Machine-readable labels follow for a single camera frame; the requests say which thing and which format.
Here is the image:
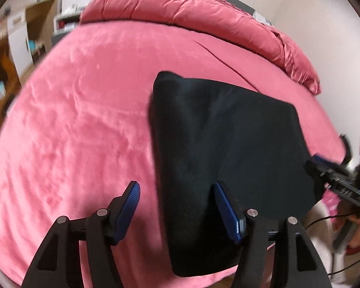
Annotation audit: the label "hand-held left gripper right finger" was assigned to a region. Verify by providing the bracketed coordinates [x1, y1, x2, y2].
[214, 181, 332, 288]

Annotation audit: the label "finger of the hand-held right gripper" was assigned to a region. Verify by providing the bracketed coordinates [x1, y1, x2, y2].
[306, 154, 360, 207]

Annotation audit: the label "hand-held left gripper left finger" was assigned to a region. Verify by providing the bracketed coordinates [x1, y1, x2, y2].
[22, 181, 141, 288]

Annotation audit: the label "black pants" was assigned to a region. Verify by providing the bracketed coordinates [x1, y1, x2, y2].
[148, 71, 324, 277]

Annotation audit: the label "pink bed cover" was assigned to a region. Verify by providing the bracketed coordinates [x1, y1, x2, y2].
[0, 21, 351, 288]

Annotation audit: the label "white nightstand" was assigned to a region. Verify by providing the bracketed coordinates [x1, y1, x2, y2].
[52, 12, 81, 47]

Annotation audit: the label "wooden cabinet with white doors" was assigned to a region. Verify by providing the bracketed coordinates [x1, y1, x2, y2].
[6, 0, 60, 75]

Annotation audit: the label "pink duvet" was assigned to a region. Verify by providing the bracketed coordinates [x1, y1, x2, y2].
[79, 0, 321, 95]

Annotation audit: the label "black cable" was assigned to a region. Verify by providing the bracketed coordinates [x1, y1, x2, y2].
[305, 213, 360, 278]

